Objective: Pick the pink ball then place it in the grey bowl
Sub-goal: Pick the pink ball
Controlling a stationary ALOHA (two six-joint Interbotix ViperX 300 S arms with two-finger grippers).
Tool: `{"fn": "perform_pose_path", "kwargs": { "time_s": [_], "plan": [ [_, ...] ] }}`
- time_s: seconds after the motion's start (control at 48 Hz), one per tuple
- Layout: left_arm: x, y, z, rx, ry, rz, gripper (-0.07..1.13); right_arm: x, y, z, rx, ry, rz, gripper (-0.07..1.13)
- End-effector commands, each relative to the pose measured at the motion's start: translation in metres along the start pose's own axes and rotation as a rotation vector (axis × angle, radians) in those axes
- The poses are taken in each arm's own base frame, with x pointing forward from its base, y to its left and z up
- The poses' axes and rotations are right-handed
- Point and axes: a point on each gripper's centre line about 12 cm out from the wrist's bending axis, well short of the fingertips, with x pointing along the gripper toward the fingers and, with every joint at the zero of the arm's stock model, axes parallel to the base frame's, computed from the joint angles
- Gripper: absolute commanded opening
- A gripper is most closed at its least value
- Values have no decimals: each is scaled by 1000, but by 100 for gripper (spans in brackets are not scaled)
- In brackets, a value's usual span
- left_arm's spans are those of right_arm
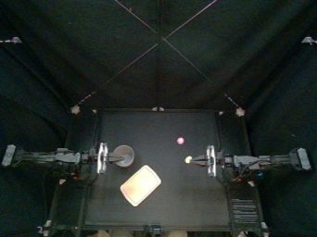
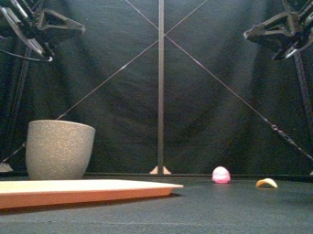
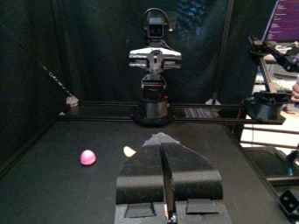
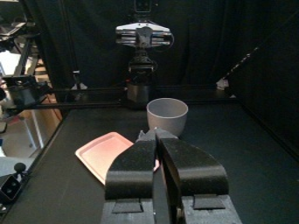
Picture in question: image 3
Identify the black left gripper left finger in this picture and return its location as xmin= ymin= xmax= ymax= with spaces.
xmin=114 ymin=142 xmax=168 ymax=224

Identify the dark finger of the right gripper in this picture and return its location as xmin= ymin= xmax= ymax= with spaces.
xmin=145 ymin=50 xmax=156 ymax=74
xmin=154 ymin=50 xmax=164 ymax=74

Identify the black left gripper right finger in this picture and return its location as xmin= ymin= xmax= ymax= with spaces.
xmin=160 ymin=142 xmax=224 ymax=224

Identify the black leader arm base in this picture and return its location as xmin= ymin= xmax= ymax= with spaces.
xmin=241 ymin=91 xmax=292 ymax=126

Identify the pink ball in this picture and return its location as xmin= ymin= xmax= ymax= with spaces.
xmin=78 ymin=149 xmax=98 ymax=166

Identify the person's hand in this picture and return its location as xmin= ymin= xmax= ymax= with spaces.
xmin=289 ymin=80 xmax=299 ymax=103

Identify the small yellow toy piece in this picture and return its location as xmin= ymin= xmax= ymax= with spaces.
xmin=122 ymin=145 xmax=136 ymax=158

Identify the black backdrop cloth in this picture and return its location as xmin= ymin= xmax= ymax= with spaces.
xmin=0 ymin=0 xmax=266 ymax=165

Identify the black perforated metal plate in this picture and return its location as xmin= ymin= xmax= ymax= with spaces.
xmin=242 ymin=146 xmax=297 ymax=179

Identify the striped vent plate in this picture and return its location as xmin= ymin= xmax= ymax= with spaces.
xmin=182 ymin=108 xmax=220 ymax=119

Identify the purple computer screen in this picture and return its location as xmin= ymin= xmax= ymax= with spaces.
xmin=262 ymin=0 xmax=299 ymax=42

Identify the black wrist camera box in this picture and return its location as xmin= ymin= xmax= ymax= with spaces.
xmin=144 ymin=17 xmax=166 ymax=39

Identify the black camera cable loop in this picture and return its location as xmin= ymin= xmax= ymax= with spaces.
xmin=142 ymin=7 xmax=173 ymax=32

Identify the black frame pole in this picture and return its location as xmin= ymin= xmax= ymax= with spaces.
xmin=209 ymin=0 xmax=236 ymax=103

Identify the white corner bracket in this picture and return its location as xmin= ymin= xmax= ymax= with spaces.
xmin=63 ymin=94 xmax=80 ymax=108
xmin=204 ymin=98 xmax=221 ymax=106

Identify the black bracket with holes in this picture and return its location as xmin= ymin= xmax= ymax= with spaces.
xmin=276 ymin=188 xmax=299 ymax=218

